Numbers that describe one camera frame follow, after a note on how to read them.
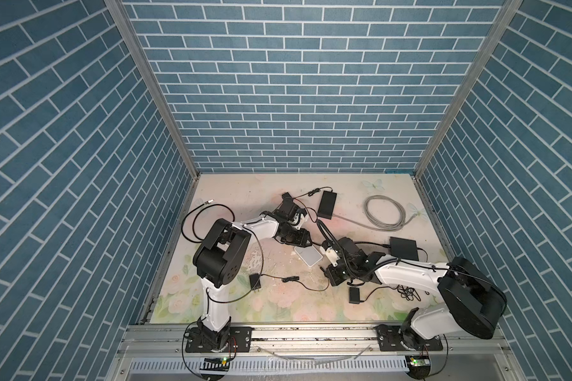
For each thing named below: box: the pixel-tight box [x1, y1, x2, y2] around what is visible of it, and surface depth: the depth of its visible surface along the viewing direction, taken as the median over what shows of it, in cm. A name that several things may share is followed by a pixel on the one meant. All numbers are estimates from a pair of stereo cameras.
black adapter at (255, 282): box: [248, 273, 332, 293], surface depth 88 cm
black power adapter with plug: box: [348, 284, 422, 305], surface depth 83 cm
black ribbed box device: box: [317, 190, 338, 220], surface depth 108 cm
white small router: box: [293, 245, 324, 268], surface depth 93 cm
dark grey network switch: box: [389, 236, 419, 262], surface depth 99 cm
